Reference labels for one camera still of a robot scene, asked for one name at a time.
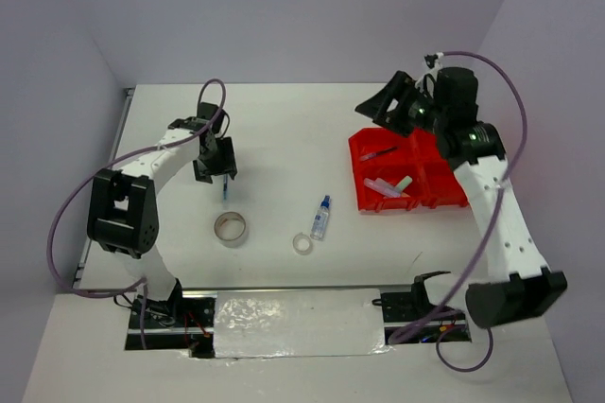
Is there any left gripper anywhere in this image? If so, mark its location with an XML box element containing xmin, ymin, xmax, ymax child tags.
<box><xmin>192</xmin><ymin>136</ymin><xmax>237</xmax><ymax>184</ymax></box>

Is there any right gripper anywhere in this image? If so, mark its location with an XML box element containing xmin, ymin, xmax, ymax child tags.
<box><xmin>354</xmin><ymin>69</ymin><xmax>447</xmax><ymax>138</ymax></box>

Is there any blue pen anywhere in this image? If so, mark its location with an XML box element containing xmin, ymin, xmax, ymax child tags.
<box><xmin>359</xmin><ymin>146</ymin><xmax>398</xmax><ymax>162</ymax></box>
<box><xmin>222</xmin><ymin>174</ymin><xmax>231</xmax><ymax>203</ymax></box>

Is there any large tape roll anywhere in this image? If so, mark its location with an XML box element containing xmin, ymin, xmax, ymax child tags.
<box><xmin>213</xmin><ymin>211</ymin><xmax>249</xmax><ymax>248</ymax></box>

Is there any pink highlighter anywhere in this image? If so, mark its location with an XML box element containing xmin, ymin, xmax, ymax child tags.
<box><xmin>363</xmin><ymin>176</ymin><xmax>413</xmax><ymax>199</ymax></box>

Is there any green highlighter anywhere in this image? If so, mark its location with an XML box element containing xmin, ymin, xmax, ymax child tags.
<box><xmin>396</xmin><ymin>176</ymin><xmax>413</xmax><ymax>192</ymax></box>

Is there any purple highlighter cap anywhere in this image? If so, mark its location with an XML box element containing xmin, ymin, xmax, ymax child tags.
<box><xmin>383</xmin><ymin>187</ymin><xmax>402</xmax><ymax>198</ymax></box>

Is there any small clear tape roll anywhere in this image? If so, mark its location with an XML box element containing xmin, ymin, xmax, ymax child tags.
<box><xmin>292</xmin><ymin>233</ymin><xmax>313</xmax><ymax>255</ymax></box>

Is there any blue spray bottle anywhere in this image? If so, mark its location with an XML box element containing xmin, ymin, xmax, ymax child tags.
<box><xmin>310</xmin><ymin>195</ymin><xmax>331</xmax><ymax>240</ymax></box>

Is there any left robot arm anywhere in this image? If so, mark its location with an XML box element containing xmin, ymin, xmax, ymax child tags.
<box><xmin>87</xmin><ymin>102</ymin><xmax>237</xmax><ymax>326</ymax></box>

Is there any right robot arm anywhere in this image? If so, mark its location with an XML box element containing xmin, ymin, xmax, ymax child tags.
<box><xmin>355</xmin><ymin>67</ymin><xmax>568</xmax><ymax>328</ymax></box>

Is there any red compartment tray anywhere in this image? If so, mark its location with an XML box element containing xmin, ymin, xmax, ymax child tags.
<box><xmin>348</xmin><ymin>128</ymin><xmax>468</xmax><ymax>213</ymax></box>

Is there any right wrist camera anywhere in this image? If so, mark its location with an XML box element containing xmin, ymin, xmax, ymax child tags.
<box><xmin>415</xmin><ymin>52</ymin><xmax>444</xmax><ymax>93</ymax></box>

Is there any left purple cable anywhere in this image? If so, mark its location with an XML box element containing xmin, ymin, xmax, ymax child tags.
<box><xmin>46</xmin><ymin>79</ymin><xmax>227</xmax><ymax>350</ymax></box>

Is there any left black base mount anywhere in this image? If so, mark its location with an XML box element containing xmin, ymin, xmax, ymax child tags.
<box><xmin>113</xmin><ymin>295</ymin><xmax>216</xmax><ymax>359</ymax></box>

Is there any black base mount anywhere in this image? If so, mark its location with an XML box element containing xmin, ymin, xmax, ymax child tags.
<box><xmin>372</xmin><ymin>289</ymin><xmax>471</xmax><ymax>344</ymax></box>
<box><xmin>113</xmin><ymin>295</ymin><xmax>216</xmax><ymax>359</ymax></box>

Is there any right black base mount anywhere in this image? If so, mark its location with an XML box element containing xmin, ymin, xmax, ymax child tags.
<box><xmin>372</xmin><ymin>289</ymin><xmax>471</xmax><ymax>344</ymax></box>

